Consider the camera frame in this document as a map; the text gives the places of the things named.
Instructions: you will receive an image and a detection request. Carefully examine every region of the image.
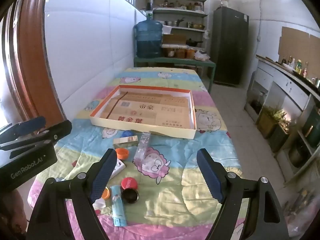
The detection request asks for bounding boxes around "dark grey refrigerator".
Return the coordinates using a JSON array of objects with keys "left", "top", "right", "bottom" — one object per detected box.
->
[{"left": 209, "top": 7, "right": 249, "bottom": 87}]

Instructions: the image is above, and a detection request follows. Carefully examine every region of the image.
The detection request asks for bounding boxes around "red bottle cap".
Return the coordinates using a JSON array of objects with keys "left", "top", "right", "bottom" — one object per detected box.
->
[{"left": 121, "top": 177, "right": 139, "bottom": 190}]

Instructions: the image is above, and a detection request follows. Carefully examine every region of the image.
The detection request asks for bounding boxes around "row of orange food jars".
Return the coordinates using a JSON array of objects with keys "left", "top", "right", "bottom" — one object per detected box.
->
[{"left": 162, "top": 47, "right": 196, "bottom": 59}]

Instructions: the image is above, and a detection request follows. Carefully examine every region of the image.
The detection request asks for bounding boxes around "brown cardboard box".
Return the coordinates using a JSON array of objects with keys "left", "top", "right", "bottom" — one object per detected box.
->
[{"left": 162, "top": 34, "right": 187, "bottom": 45}]

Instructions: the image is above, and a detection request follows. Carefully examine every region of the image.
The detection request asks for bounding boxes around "teal flower print box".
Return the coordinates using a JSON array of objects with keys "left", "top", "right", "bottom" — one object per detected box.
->
[{"left": 110, "top": 185, "right": 127, "bottom": 227}]

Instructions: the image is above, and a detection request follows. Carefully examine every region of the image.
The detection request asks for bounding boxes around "green metal table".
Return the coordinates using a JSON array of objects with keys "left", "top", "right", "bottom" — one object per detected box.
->
[{"left": 134, "top": 56, "right": 216, "bottom": 85}]

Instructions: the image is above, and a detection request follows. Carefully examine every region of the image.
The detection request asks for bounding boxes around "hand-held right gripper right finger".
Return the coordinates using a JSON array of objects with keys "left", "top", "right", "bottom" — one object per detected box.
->
[{"left": 196, "top": 148, "right": 290, "bottom": 240}]

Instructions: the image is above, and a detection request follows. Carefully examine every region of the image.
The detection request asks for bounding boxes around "potted green plant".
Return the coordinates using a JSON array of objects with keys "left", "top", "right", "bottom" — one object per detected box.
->
[{"left": 257, "top": 106, "right": 292, "bottom": 143}]

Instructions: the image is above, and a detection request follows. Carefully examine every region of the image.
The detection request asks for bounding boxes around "white shelf unit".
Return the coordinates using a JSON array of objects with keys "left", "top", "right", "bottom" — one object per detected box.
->
[{"left": 152, "top": 0, "right": 209, "bottom": 55}]

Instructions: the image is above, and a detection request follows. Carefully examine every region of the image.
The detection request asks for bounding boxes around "person's left hand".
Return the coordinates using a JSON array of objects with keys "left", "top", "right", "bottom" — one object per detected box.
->
[{"left": 0, "top": 188, "right": 27, "bottom": 239}]

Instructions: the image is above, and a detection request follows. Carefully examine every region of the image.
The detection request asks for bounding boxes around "white cartoon cat tin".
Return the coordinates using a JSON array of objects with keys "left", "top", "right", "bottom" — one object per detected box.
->
[{"left": 110, "top": 159, "right": 126, "bottom": 179}]

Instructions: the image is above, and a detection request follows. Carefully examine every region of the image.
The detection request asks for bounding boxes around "brown wooden door frame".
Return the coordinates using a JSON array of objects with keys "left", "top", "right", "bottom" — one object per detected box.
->
[{"left": 2, "top": 0, "right": 66, "bottom": 130}]

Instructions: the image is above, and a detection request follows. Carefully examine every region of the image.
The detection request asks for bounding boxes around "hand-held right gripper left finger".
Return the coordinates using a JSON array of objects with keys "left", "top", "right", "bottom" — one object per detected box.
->
[{"left": 26, "top": 148, "right": 118, "bottom": 240}]

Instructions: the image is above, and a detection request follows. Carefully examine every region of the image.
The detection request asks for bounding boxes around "white plastic bag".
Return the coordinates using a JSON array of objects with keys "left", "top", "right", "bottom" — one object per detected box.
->
[{"left": 194, "top": 50, "right": 210, "bottom": 61}]

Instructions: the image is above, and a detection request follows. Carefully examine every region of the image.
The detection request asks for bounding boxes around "white kitchen counter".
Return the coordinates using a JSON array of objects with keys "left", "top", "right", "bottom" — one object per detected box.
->
[{"left": 244, "top": 54, "right": 320, "bottom": 183}]

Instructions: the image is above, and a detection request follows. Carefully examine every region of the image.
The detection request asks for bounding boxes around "cardboard sheet on wall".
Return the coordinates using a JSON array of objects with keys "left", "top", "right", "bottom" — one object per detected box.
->
[{"left": 278, "top": 26, "right": 320, "bottom": 66}]

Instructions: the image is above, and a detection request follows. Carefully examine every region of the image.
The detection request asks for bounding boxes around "orange rimmed cardboard tray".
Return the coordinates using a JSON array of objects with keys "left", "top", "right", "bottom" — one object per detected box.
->
[{"left": 89, "top": 85, "right": 197, "bottom": 140}]

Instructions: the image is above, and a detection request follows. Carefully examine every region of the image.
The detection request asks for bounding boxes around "blue water jug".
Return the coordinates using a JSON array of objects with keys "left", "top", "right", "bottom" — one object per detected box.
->
[{"left": 135, "top": 11, "right": 163, "bottom": 58}]

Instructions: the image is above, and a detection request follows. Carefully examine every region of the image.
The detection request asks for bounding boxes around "black bottle cap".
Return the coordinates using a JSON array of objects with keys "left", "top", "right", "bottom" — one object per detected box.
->
[{"left": 121, "top": 188, "right": 139, "bottom": 204}]

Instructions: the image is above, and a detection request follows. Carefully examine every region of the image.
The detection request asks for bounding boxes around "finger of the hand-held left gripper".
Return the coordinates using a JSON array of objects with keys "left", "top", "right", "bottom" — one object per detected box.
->
[
  {"left": 0, "top": 120, "right": 73, "bottom": 159},
  {"left": 0, "top": 116, "right": 47, "bottom": 146}
]

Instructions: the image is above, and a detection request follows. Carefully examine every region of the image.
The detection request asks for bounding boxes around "row of condiment bottles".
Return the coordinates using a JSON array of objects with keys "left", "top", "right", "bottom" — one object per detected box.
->
[{"left": 281, "top": 55, "right": 310, "bottom": 78}]

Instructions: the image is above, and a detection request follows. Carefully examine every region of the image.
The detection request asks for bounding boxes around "white bottle cap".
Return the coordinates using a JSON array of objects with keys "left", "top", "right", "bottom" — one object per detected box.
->
[{"left": 92, "top": 197, "right": 107, "bottom": 209}]

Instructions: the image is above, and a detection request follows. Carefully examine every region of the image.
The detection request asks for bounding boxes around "gold rectangular box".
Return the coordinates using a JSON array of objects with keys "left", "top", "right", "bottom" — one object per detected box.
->
[{"left": 113, "top": 135, "right": 139, "bottom": 148}]

